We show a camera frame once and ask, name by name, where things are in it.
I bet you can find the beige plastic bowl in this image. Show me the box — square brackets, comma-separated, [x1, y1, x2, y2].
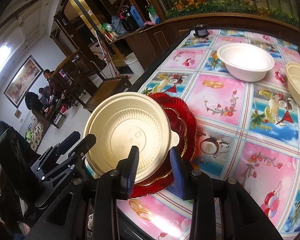
[84, 92, 180, 183]
[285, 62, 300, 106]

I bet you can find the large red glass plate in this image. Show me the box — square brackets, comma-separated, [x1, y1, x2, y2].
[131, 93, 196, 198]

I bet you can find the large white bowl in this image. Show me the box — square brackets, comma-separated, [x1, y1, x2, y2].
[217, 43, 275, 82]

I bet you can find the person in background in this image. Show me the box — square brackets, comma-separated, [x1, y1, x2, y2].
[43, 69, 62, 101]

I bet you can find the wooden chair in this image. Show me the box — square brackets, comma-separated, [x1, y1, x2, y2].
[52, 50, 132, 112]

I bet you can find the white plastic bucket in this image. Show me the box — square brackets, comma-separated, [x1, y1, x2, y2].
[125, 53, 144, 76]

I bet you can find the wooden counter cabinet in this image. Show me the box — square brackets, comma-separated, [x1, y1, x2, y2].
[110, 12, 300, 71]

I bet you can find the black thermos on counter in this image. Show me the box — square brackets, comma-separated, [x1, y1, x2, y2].
[120, 7, 139, 33]

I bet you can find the blue water container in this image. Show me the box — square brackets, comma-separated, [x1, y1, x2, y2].
[130, 5, 144, 28]

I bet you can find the small black device on table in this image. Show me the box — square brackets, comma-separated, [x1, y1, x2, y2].
[194, 24, 209, 38]

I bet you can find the framed wall painting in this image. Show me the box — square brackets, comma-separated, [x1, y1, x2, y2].
[4, 55, 43, 108]

